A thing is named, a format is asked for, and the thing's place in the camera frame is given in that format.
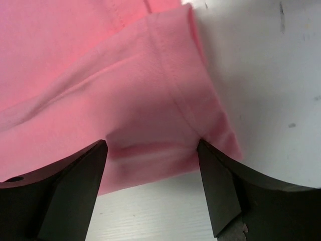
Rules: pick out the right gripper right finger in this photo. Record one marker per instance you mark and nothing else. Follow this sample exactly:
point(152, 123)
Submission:
point(244, 204)

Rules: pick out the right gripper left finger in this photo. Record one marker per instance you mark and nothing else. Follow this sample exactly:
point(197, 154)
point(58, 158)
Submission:
point(55, 202)

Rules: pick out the pink t-shirt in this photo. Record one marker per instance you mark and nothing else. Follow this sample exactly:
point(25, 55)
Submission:
point(132, 73)

